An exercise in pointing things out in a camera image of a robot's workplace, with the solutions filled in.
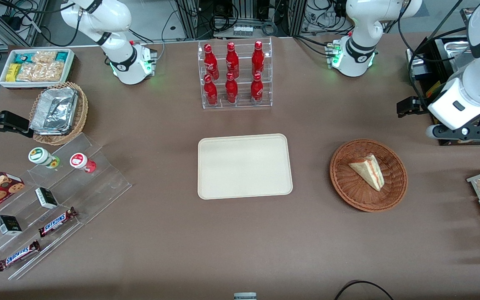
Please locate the triangular sandwich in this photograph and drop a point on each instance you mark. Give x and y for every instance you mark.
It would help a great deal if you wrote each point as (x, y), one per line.
(370, 171)

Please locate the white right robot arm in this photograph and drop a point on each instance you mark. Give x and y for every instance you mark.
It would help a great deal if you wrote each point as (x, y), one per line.
(119, 25)

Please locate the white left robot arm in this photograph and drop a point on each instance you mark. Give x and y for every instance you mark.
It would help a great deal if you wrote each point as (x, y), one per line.
(361, 25)

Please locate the small light wicker basket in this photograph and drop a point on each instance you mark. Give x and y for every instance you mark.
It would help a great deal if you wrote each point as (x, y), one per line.
(81, 112)

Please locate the large brown wicker basket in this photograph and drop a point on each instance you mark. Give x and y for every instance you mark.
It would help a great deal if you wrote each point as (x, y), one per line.
(348, 191)

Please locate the beige plastic tray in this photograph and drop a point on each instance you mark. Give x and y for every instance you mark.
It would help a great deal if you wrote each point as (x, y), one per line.
(244, 166)

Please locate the black food warmer cabinet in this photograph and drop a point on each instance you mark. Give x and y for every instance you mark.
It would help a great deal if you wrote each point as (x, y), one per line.
(417, 68)

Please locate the white rectangular snack bin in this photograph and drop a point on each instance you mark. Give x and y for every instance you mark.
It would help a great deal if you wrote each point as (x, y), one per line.
(4, 83)

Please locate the stack of foil trays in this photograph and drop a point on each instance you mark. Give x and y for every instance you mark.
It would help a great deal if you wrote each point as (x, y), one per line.
(54, 110)

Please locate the green lid snack cup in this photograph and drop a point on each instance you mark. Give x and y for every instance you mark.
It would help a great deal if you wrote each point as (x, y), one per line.
(40, 156)

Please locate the yellow snack packet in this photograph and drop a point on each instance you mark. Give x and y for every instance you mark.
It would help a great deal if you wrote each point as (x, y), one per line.
(13, 73)

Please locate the clear bag of crackers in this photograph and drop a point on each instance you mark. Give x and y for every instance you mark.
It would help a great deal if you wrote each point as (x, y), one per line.
(44, 56)
(40, 71)

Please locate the teal snack packet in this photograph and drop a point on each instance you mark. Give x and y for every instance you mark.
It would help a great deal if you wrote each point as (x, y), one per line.
(24, 57)
(61, 56)

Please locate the red lid snack cup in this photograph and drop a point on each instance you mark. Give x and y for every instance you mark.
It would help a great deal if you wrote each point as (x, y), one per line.
(79, 161)

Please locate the small black box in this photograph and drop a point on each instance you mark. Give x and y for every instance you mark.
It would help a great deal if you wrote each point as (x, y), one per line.
(46, 198)
(8, 225)

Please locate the clear acrylic stepped display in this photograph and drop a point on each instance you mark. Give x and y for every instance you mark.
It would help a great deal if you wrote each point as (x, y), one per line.
(98, 183)

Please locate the Snickers chocolate bar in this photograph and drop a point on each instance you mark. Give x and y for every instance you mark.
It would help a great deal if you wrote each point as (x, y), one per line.
(56, 222)
(17, 256)

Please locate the red cola bottle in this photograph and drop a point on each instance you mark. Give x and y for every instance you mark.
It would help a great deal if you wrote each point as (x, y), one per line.
(257, 88)
(211, 91)
(231, 89)
(211, 62)
(258, 58)
(232, 60)

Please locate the clear acrylic bottle rack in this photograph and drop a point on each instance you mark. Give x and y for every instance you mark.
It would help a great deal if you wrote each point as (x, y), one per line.
(242, 104)

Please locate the white power strip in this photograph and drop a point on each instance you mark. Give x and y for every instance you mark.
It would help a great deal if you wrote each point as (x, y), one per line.
(243, 31)

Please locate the small grey device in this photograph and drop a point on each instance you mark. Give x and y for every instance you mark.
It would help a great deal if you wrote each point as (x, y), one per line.
(245, 296)

